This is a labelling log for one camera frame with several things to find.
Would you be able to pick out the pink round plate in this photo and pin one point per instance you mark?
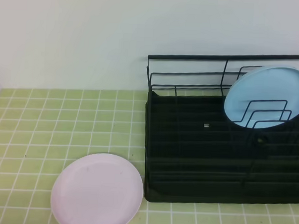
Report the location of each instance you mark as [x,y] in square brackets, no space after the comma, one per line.
[97,189]

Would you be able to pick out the light blue round plate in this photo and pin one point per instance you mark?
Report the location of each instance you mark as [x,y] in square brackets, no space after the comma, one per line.
[263,98]

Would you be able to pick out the black plastic drip tray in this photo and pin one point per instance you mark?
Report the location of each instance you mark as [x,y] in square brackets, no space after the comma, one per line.
[225,163]

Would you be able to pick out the black wire dish rack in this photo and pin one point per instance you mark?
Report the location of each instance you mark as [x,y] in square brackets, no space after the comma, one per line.
[198,75]

